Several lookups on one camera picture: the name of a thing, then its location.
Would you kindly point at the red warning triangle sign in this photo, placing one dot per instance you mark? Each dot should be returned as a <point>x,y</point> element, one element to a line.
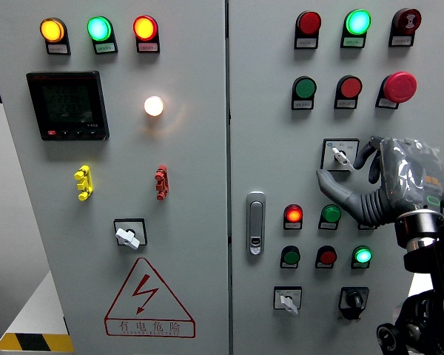
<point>145,292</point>

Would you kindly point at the lit green lamp, grey label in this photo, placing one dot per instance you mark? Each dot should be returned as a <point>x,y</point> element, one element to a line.
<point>99,28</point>

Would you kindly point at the large green push button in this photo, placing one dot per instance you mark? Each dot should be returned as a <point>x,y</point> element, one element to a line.
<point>305,88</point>

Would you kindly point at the grey cabinet door with display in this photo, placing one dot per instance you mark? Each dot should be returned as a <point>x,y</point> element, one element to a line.
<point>192,166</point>

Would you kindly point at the large lit green lamp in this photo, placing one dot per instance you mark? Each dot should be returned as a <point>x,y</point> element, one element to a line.
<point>358,22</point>

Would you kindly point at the black display meter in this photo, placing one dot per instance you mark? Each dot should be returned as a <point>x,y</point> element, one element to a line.
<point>68,105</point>

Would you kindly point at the small lit red lamp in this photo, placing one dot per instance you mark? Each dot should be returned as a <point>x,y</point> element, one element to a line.
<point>294,214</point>

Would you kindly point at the small green push button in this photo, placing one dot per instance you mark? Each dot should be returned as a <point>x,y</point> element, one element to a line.
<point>291,257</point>
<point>331,213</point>

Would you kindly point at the small lit green lamp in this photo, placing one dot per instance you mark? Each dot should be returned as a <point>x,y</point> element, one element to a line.
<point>362,255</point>

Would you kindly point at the white glowing lamp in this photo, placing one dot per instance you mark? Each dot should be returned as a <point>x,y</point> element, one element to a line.
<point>154,106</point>

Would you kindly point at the dark red round lamp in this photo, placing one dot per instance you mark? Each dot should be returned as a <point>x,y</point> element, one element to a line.
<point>309,23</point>

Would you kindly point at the black yellow striped tape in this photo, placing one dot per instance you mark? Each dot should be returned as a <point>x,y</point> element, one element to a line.
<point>33,342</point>

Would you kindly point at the large red stop button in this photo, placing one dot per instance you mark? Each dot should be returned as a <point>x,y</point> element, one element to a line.
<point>399,87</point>

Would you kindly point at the yellow round lamp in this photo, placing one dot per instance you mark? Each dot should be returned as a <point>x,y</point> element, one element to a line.
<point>52,30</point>

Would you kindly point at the grey cabinet door with lock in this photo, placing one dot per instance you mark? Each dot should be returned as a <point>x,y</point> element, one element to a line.
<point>274,166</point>

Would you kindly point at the red buzzer with black housing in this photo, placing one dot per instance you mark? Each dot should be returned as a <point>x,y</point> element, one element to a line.
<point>408,19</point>

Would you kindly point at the large red push button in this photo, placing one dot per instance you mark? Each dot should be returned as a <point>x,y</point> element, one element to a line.
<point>350,87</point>

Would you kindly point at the lit orange-red round lamp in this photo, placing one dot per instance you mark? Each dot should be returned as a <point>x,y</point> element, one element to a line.
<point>145,27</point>

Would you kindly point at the silver door lock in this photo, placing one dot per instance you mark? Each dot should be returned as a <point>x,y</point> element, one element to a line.
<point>256,222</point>

